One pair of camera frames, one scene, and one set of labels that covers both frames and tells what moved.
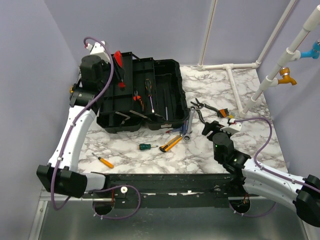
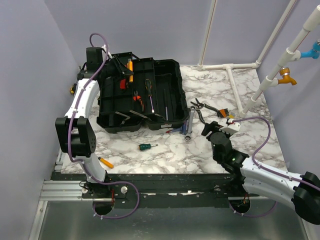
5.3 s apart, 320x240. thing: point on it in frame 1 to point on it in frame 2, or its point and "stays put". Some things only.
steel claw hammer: x=166 y=108 stays put
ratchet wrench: x=186 y=138 stays put
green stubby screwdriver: x=143 y=146 stays put
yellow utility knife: x=164 y=147 to x=130 y=66
